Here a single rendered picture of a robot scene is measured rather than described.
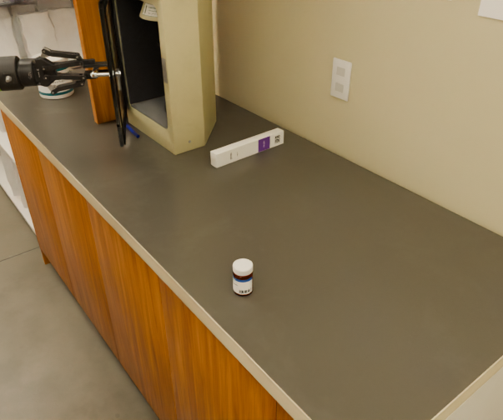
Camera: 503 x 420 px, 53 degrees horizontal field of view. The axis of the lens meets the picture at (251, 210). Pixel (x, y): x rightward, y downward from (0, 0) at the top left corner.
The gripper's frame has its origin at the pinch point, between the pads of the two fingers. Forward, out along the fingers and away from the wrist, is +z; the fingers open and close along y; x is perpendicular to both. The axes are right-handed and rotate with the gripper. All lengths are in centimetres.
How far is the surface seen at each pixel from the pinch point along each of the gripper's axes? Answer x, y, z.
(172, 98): -6.5, -8.0, 20.3
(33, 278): 59, -120, -54
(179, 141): -5.9, -21.8, 21.4
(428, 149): -39, -14, 85
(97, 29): 24.4, 5.1, -0.7
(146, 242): -51, -26, 10
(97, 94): 22.7, -15.6, -3.9
